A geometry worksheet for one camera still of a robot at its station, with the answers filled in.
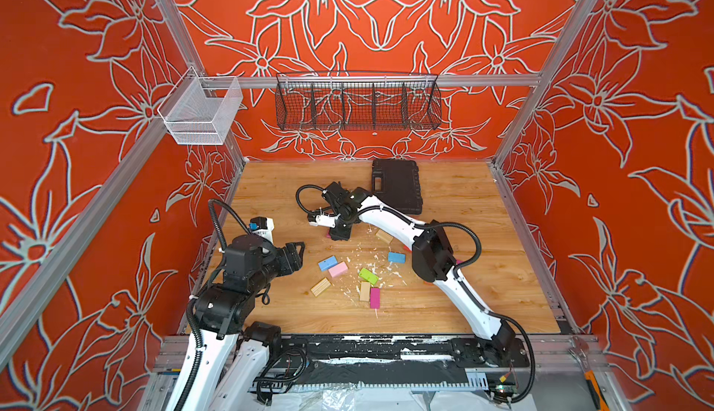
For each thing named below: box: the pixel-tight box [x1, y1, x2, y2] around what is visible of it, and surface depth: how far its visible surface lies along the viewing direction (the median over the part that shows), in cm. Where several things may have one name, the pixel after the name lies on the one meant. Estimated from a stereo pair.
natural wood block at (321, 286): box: [310, 277, 331, 297], surface depth 85 cm
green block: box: [358, 267, 380, 286], surface depth 88 cm
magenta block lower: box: [370, 288, 381, 309], surface depth 85 cm
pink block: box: [328, 261, 348, 279], surface depth 89 cm
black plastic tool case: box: [371, 159, 424, 215], surface depth 110 cm
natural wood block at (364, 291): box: [359, 281, 371, 303], surface depth 85 cm
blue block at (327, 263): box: [317, 254, 339, 273], surface depth 90 cm
